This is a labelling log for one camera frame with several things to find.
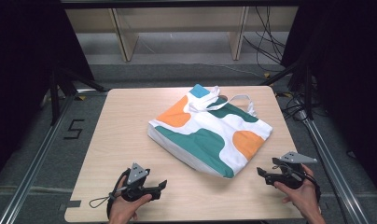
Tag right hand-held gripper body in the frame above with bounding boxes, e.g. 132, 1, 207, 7
265, 151, 318, 189

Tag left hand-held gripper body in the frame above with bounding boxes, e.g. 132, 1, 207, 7
120, 161, 162, 202

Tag white tote bag colour patches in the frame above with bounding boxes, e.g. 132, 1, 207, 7
147, 83, 274, 180

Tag person's left hand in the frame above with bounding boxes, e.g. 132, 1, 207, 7
108, 175, 153, 224

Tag person's right hand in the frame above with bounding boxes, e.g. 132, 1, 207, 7
273, 163, 326, 223

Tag black stand legs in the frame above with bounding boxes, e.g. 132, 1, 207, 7
49, 65, 107, 126
259, 58, 314, 121

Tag grey tape strip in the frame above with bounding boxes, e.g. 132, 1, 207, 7
59, 200, 82, 212

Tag black curtain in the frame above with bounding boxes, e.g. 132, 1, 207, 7
0, 0, 95, 185
280, 0, 377, 202

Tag light wooden desk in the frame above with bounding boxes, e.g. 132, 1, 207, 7
64, 6, 300, 63

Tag black overhead bar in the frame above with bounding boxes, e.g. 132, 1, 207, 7
59, 0, 303, 9

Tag black wrist strap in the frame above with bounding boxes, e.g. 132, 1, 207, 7
302, 169, 322, 203
105, 167, 132, 219

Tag aluminium floor rail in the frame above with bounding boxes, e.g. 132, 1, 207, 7
297, 110, 370, 224
0, 89, 77, 224

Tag thin grey cord loop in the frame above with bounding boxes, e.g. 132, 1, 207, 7
89, 191, 117, 209

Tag black cables on floor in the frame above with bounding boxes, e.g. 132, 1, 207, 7
275, 89, 314, 121

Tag bundle of black cables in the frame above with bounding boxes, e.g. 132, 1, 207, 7
242, 6, 287, 74

